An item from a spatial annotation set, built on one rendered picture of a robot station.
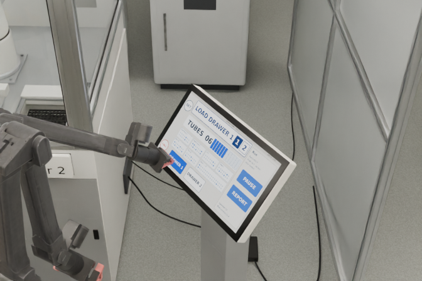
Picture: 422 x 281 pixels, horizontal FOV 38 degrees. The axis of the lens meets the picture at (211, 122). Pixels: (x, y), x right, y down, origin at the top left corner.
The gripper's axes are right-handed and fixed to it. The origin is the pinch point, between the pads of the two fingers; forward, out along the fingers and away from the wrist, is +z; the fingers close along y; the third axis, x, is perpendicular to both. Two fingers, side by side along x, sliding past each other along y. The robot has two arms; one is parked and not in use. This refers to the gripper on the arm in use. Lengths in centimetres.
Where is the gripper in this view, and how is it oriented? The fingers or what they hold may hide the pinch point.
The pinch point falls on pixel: (171, 161)
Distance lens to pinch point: 214.3
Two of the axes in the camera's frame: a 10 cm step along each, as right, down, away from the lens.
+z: 6.1, 2.2, 7.6
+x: -5.2, 8.3, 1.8
